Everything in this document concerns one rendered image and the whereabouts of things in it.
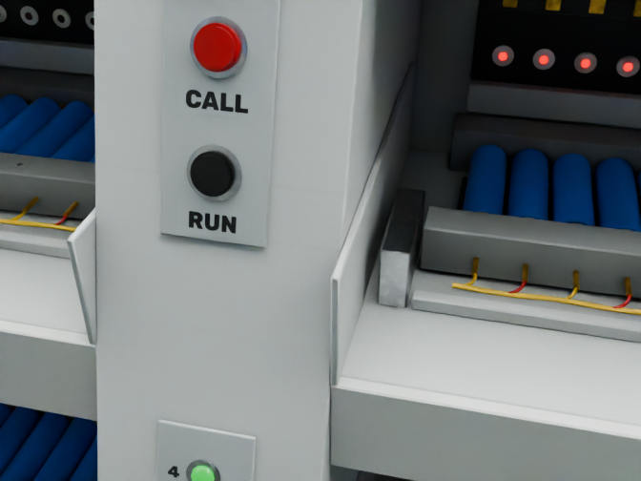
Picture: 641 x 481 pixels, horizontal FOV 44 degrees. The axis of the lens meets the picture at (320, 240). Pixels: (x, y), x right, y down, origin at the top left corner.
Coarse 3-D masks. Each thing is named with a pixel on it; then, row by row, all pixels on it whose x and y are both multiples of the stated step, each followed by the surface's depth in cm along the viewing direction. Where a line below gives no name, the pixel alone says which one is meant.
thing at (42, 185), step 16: (0, 160) 39; (16, 160) 38; (32, 160) 39; (48, 160) 39; (64, 160) 39; (0, 176) 38; (16, 176) 38; (32, 176) 37; (48, 176) 37; (64, 176) 37; (80, 176) 37; (0, 192) 38; (16, 192) 38; (32, 192) 38; (48, 192) 38; (64, 192) 38; (80, 192) 37; (0, 208) 39; (16, 208) 39; (32, 208) 39; (48, 208) 38; (64, 208) 38; (80, 208) 38; (16, 224) 37; (32, 224) 37; (48, 224) 37
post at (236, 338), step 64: (128, 0) 27; (320, 0) 26; (384, 0) 30; (128, 64) 28; (320, 64) 26; (384, 64) 33; (128, 128) 29; (320, 128) 27; (384, 128) 35; (128, 192) 29; (320, 192) 28; (128, 256) 30; (192, 256) 29; (256, 256) 29; (320, 256) 28; (128, 320) 31; (192, 320) 30; (256, 320) 30; (320, 320) 29; (128, 384) 31; (192, 384) 31; (256, 384) 30; (320, 384) 30; (128, 448) 32; (256, 448) 31; (320, 448) 30
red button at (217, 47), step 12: (216, 24) 26; (204, 36) 26; (216, 36) 26; (228, 36) 26; (204, 48) 27; (216, 48) 26; (228, 48) 26; (204, 60) 27; (216, 60) 27; (228, 60) 27; (216, 72) 27
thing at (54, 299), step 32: (0, 64) 48; (32, 64) 47; (64, 64) 47; (0, 224) 38; (64, 224) 38; (0, 256) 36; (32, 256) 36; (0, 288) 34; (32, 288) 34; (64, 288) 34; (0, 320) 33; (32, 320) 33; (64, 320) 33; (0, 352) 33; (32, 352) 32; (64, 352) 32; (0, 384) 34; (32, 384) 34; (64, 384) 33; (96, 384) 33; (96, 416) 34
